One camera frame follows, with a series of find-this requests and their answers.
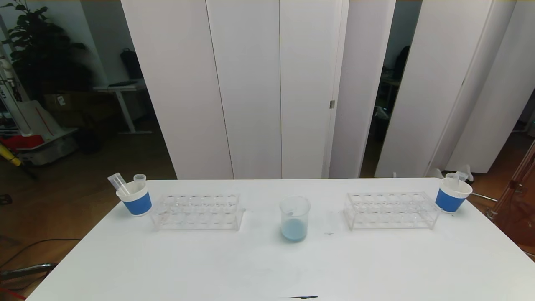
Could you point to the blue pigment test tube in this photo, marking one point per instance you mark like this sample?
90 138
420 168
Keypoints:
140 179

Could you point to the red pigment test tube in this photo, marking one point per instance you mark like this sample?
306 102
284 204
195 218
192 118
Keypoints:
463 174
118 182

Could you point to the pale yellow pigment test tube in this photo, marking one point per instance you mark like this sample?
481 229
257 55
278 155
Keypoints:
451 179

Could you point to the clear plastic beaker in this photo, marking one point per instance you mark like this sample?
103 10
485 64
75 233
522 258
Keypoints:
294 232

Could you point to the clear acrylic test tube rack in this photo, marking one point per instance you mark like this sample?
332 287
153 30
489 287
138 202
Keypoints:
388 214
200 218

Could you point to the white folding partition screen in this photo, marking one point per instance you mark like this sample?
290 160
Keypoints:
434 83
250 83

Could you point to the blue sleeved white paper cup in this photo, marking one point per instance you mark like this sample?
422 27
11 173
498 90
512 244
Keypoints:
449 201
138 204

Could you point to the white office desk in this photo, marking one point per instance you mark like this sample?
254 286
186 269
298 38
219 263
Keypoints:
121 88

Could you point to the black bag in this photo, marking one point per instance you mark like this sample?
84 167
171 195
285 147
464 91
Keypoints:
131 65

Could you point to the brown cardboard box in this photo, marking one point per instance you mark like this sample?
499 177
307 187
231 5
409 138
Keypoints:
69 102

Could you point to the white machine base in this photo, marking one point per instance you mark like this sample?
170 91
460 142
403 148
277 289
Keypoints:
37 119

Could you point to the dark green potted plant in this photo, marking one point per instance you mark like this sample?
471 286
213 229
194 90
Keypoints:
42 50

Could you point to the yellow tool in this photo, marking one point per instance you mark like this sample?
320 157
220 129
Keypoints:
10 156

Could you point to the reddish brown metal stand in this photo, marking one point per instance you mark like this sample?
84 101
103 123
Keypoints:
518 209

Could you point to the grey metal floor bar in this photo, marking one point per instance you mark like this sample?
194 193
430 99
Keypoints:
29 270

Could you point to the white upright machine column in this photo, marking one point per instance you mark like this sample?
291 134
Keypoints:
6 71

